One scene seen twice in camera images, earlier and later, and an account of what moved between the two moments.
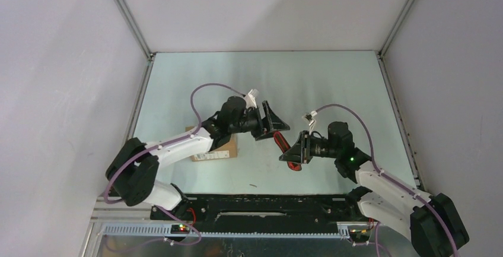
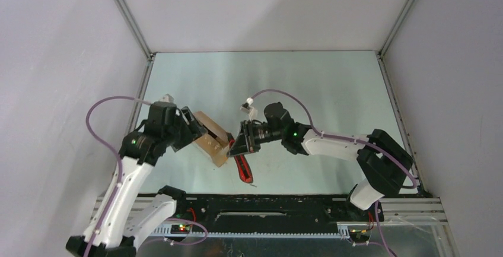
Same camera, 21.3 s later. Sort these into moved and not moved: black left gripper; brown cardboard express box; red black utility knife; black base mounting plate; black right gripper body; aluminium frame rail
Moved: black left gripper; red black utility knife; brown cardboard express box; black right gripper body
Not moved: black base mounting plate; aluminium frame rail
